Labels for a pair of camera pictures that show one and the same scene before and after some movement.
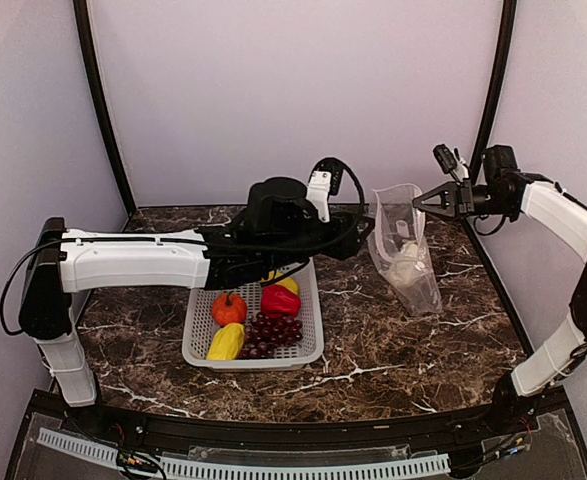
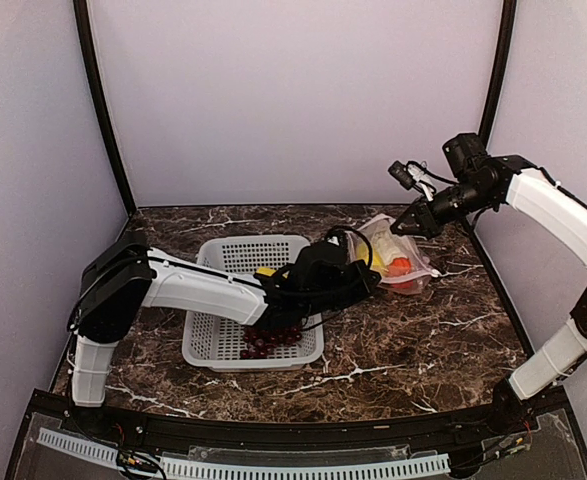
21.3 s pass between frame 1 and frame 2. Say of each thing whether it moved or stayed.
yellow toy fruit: moved
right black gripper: moved
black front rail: stayed
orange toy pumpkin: moved
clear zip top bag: moved
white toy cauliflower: moved
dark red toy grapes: stayed
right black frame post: stayed
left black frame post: stayed
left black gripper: moved
